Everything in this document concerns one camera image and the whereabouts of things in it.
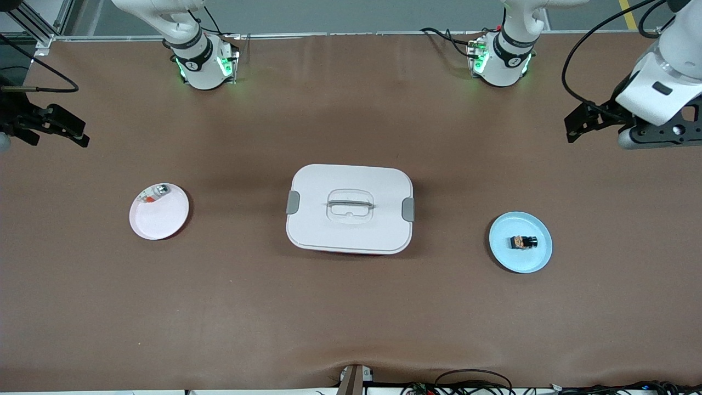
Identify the pink round plate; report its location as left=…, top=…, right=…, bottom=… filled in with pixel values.
left=129, top=183, right=190, bottom=241

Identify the tangled black cable bundle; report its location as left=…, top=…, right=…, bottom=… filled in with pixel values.
left=548, top=380, right=702, bottom=395

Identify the silver table edge rail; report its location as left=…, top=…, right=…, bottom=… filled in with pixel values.
left=52, top=30, right=659, bottom=42

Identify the grey metal table bracket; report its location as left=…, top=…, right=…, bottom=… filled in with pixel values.
left=337, top=363, right=374, bottom=395

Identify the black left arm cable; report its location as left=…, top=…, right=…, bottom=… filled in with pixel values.
left=561, top=0, right=674, bottom=119

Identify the white lidded storage box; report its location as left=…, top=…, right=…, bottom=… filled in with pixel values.
left=285, top=163, right=416, bottom=256

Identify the black cable at arm base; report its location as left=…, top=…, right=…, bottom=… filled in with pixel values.
left=420, top=26, right=482, bottom=62

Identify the light blue round plate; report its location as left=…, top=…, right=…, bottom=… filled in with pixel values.
left=489, top=211, right=553, bottom=274

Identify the looped black cable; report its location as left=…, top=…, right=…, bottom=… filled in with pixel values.
left=434, top=369, right=514, bottom=395

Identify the grey box lid handle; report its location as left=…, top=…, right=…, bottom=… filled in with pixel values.
left=327, top=200, right=375, bottom=212

